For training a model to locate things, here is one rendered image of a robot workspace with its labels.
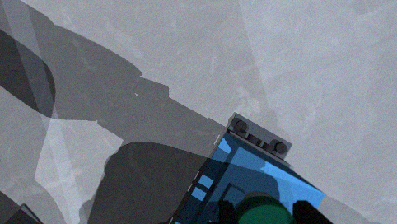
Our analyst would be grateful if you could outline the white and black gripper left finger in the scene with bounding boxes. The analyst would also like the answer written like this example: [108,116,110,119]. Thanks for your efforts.
[207,200,239,224]

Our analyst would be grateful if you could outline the grey key housing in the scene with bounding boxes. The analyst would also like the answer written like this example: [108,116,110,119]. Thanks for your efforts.
[4,204,44,224]

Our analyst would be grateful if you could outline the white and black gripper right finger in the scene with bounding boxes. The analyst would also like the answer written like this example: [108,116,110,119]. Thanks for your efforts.
[292,200,333,224]

